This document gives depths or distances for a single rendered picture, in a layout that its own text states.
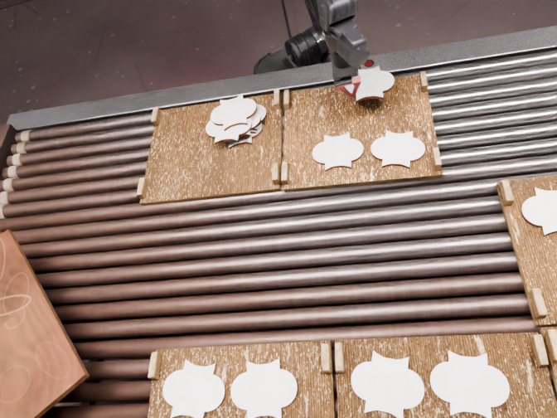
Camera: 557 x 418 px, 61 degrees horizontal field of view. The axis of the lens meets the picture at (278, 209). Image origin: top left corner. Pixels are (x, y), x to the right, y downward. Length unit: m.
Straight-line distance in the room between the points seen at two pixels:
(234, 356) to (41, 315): 0.46
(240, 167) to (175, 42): 2.20
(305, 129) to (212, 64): 1.86
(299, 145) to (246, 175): 0.17
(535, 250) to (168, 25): 2.96
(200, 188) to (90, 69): 2.37
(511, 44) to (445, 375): 0.98
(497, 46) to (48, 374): 1.45
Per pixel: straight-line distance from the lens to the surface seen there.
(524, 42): 1.60
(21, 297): 1.31
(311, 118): 1.39
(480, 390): 1.05
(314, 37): 2.46
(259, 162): 1.33
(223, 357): 1.12
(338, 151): 1.29
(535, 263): 1.17
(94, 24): 3.99
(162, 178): 1.41
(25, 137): 1.85
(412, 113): 1.37
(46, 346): 1.21
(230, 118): 1.38
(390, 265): 1.14
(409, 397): 1.03
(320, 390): 1.06
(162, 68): 3.30
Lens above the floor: 1.97
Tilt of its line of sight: 57 degrees down
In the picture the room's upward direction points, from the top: 23 degrees counter-clockwise
